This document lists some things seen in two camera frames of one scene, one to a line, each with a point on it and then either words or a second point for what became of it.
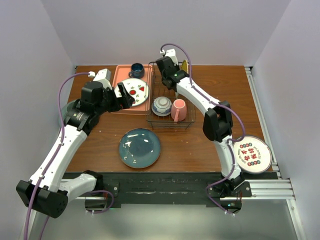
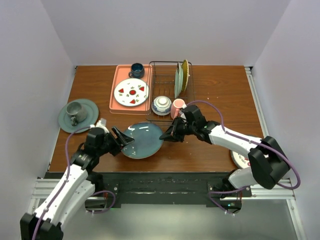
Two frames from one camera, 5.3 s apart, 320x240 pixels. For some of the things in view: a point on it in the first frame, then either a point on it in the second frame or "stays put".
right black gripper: [177, 67] → [172, 132]
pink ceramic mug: [178, 110] stays put
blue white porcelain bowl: [161, 106] stays put
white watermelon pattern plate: [138, 88] stays put
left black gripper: [125, 102] → [123, 139]
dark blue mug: [137, 71] stays put
